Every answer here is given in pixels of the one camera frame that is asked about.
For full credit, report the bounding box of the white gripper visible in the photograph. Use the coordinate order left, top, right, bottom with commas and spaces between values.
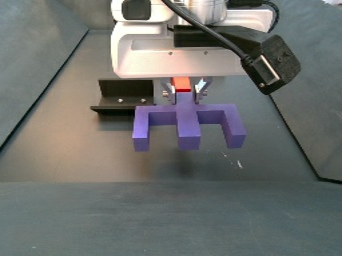
110, 0, 272, 104

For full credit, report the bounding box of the purple three-pronged block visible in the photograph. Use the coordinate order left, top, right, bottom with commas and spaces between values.
132, 92, 245, 151

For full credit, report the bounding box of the red block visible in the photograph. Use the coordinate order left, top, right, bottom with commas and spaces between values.
171, 77, 191, 92

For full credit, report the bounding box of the black bracket fixture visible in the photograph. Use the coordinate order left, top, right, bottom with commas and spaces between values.
90, 79, 155, 115

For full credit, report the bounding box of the black camera cable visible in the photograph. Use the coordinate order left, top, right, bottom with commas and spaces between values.
160, 0, 281, 88

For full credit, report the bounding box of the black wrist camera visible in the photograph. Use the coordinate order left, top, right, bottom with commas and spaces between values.
173, 25, 300, 95

